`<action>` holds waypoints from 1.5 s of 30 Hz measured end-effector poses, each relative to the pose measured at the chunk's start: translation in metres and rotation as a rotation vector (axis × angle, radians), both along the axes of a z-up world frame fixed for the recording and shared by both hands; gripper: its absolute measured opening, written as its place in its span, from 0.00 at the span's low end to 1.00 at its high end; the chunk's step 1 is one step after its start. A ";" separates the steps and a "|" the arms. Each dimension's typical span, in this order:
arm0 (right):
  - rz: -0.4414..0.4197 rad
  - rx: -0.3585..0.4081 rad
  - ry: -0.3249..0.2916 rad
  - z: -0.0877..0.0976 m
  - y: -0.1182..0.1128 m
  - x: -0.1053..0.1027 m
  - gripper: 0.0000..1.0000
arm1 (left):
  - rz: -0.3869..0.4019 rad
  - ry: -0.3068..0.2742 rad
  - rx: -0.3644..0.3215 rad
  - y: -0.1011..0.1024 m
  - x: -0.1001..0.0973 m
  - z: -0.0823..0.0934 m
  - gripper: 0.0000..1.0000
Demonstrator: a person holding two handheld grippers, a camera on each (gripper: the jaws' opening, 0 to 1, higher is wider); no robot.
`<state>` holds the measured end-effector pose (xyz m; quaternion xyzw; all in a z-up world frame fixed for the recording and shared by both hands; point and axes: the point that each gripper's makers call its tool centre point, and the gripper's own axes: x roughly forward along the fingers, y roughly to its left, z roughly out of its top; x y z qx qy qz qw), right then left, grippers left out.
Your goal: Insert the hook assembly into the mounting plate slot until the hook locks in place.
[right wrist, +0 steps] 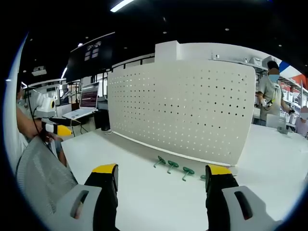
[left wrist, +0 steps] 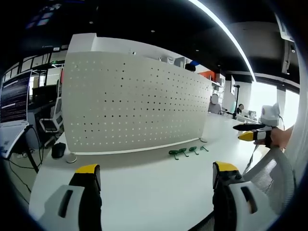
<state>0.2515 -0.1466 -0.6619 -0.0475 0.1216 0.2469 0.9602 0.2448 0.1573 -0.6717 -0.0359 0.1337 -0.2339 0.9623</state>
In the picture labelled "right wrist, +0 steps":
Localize ceiling projector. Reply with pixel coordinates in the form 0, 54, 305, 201
32, 65, 47, 77

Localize white perforated mounting plate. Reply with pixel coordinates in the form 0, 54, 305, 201
107, 59, 256, 176

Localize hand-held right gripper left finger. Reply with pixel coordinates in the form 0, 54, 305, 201
48, 163, 119, 231

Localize white open laptop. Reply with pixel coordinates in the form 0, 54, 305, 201
62, 81, 100, 120

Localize grey mesh chair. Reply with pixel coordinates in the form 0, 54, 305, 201
15, 136, 80, 217

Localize ceiling light strip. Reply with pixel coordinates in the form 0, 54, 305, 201
110, 0, 136, 13

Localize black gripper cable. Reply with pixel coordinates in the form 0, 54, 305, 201
26, 89, 52, 151

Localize large dark hanging screen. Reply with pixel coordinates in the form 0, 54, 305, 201
65, 32, 116, 83

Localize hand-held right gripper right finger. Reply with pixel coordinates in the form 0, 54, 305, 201
205, 164, 284, 231

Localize white square pillar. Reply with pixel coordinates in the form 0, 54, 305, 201
154, 40, 180, 64

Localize black box under desk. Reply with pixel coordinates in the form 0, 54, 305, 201
93, 109, 111, 132

